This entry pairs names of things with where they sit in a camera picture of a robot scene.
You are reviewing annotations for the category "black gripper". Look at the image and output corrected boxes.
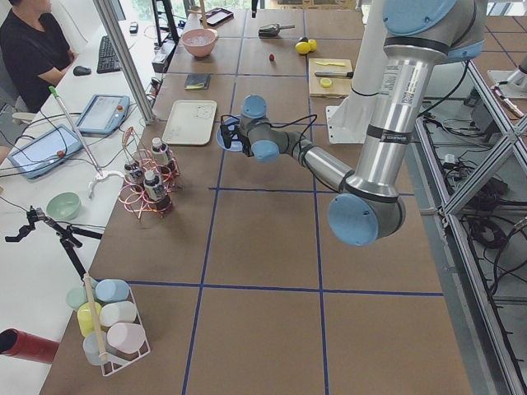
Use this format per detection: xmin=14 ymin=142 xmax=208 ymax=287
xmin=232 ymin=126 xmax=254 ymax=157

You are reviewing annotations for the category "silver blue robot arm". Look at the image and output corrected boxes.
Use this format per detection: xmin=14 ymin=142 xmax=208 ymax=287
xmin=238 ymin=1 xmax=487 ymax=246

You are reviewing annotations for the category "blue plate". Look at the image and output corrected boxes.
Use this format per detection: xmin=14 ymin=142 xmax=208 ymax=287
xmin=216 ymin=121 xmax=244 ymax=154

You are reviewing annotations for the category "cream rectangular tray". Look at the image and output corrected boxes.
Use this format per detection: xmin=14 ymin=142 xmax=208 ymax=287
xmin=161 ymin=100 xmax=217 ymax=146

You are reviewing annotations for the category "dark drink bottle back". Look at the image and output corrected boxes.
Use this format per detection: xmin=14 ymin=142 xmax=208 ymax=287
xmin=152 ymin=137 xmax=171 ymax=174

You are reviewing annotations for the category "dark drink bottle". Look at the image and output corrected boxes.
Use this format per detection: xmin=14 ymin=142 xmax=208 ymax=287
xmin=143 ymin=170 xmax=171 ymax=211
xmin=152 ymin=137 xmax=171 ymax=174

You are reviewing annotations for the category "lemon half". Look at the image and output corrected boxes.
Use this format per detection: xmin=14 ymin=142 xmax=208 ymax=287
xmin=319 ymin=77 xmax=333 ymax=89

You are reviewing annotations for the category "dark drink bottle front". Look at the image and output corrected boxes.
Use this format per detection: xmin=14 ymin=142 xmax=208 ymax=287
xmin=143 ymin=170 xmax=171 ymax=211

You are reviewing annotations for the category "wooden cutting board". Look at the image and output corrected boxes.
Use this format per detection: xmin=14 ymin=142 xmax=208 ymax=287
xmin=308 ymin=58 xmax=353 ymax=97

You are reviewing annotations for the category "yellow lemon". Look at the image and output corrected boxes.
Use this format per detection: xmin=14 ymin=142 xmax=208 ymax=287
xmin=295 ymin=41 xmax=311 ymax=55
xmin=308 ymin=39 xmax=317 ymax=52

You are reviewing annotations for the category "pink bowl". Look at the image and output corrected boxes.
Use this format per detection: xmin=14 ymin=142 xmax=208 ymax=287
xmin=181 ymin=29 xmax=217 ymax=58

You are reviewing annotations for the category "dark metal scoop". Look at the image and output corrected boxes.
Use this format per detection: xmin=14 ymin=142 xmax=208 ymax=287
xmin=258 ymin=23 xmax=296 ymax=38

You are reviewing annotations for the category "black tray far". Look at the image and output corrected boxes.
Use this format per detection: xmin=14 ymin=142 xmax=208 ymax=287
xmin=205 ymin=7 xmax=234 ymax=27

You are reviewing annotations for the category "blue teach pendant far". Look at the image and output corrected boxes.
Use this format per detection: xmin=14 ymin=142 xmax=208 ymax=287
xmin=77 ymin=94 xmax=131 ymax=136

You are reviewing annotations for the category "blue teach pendant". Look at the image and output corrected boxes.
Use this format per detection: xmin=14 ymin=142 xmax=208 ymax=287
xmin=77 ymin=94 xmax=131 ymax=136
xmin=7 ymin=124 xmax=83 ymax=179

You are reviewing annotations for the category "white reacher grabber stick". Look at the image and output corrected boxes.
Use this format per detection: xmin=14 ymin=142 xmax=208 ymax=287
xmin=49 ymin=86 xmax=124 ymax=199

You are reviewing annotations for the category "black keyboard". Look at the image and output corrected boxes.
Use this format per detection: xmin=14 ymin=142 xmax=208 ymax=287
xmin=96 ymin=35 xmax=121 ymax=74

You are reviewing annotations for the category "black computer mouse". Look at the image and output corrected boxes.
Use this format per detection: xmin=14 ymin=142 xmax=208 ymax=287
xmin=72 ymin=66 xmax=91 ymax=77

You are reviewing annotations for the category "blue teach pendant near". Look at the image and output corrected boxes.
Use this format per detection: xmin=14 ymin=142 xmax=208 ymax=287
xmin=7 ymin=124 xmax=83 ymax=179

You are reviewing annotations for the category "green bowl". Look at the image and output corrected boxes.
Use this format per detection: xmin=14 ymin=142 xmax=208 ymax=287
xmin=45 ymin=192 xmax=82 ymax=221

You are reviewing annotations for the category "black mini tripod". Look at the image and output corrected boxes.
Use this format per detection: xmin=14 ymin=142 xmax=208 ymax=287
xmin=4 ymin=207 xmax=104 ymax=283

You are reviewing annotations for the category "white cup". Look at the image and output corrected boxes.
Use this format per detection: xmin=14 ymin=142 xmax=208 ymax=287
xmin=100 ymin=300 xmax=138 ymax=328

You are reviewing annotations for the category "pink cup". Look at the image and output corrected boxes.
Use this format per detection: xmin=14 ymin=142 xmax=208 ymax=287
xmin=106 ymin=323 xmax=146 ymax=354

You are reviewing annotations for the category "person in black shirt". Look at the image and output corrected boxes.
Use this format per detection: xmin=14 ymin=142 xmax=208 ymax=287
xmin=1 ymin=0 xmax=77 ymax=113

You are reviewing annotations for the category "pale green cup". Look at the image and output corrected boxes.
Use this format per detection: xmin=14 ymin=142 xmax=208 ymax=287
xmin=66 ymin=286 xmax=88 ymax=311

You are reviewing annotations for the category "yellow cup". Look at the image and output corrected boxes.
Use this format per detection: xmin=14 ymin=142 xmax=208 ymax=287
xmin=77 ymin=302 xmax=95 ymax=337

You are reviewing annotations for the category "grey blue cup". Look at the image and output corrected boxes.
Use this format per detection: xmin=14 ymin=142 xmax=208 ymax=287
xmin=82 ymin=332 xmax=109 ymax=366

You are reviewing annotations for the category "red cylinder tube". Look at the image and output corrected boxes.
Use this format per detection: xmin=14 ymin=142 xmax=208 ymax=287
xmin=1 ymin=328 xmax=59 ymax=365

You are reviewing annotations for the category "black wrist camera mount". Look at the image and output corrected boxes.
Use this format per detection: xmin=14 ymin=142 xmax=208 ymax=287
xmin=219 ymin=115 xmax=244 ymax=149

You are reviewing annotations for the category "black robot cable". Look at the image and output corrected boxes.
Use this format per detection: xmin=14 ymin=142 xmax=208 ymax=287
xmin=269 ymin=114 xmax=319 ymax=156

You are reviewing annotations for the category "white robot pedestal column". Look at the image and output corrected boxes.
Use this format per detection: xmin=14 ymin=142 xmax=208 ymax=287
xmin=326 ymin=0 xmax=387 ymax=144

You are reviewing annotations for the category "copper wire bottle rack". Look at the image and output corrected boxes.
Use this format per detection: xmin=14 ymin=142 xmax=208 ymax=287
xmin=119 ymin=127 xmax=180 ymax=218

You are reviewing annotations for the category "black handled knife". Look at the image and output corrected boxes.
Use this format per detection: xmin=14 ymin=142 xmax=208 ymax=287
xmin=315 ymin=72 xmax=354 ymax=79

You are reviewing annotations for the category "aluminium frame post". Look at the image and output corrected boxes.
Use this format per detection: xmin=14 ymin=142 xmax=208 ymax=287
xmin=93 ymin=0 xmax=155 ymax=125

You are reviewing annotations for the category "wooden basket handle stick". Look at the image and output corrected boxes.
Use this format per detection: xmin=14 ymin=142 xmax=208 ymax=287
xmin=83 ymin=272 xmax=109 ymax=365

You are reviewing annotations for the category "white wire cup basket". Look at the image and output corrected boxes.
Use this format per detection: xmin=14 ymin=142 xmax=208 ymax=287
xmin=93 ymin=285 xmax=151 ymax=376

